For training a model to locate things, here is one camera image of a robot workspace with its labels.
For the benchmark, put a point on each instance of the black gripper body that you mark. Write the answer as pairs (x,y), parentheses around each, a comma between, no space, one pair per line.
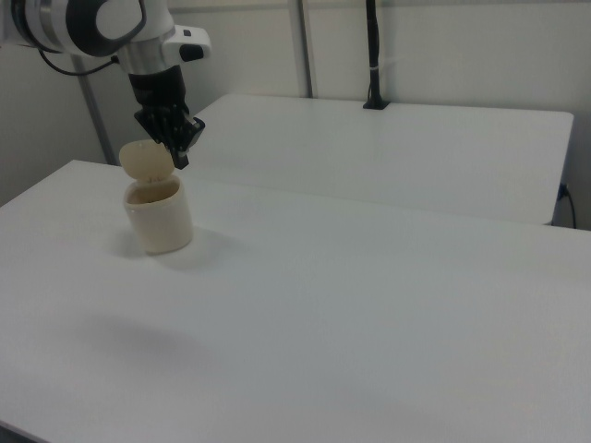
(159,90)

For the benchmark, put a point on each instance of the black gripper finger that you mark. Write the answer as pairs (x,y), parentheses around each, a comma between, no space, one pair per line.
(190,131)
(161,129)

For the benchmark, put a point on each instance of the beige trash bin lid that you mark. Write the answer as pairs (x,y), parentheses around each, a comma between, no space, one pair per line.
(143,161)

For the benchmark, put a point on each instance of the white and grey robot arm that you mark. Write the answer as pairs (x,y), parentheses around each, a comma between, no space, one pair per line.
(115,18)

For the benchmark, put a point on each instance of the white side table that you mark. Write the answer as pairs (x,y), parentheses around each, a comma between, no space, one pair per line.
(369,152)

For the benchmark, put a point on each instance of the grey partition post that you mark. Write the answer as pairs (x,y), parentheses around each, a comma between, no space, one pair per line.
(302,46)
(94,111)

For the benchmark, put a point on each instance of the black camera pole with clamp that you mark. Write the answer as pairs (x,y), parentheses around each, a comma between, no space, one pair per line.
(374,60)

